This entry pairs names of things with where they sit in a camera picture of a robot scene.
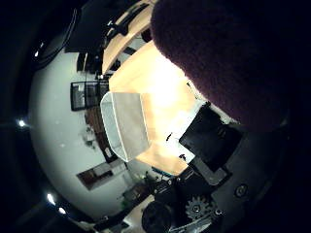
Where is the black wire shelf rack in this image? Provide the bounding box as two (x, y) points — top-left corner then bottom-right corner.
(70, 81), (110, 112)

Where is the white plastic container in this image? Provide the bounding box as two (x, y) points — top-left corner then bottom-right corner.
(99, 90), (154, 163)

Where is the long wooden desk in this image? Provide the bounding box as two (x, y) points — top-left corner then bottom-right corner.
(101, 0), (159, 76)

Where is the purple eggplant plush toy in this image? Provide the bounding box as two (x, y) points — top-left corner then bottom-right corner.
(150, 0), (293, 133)

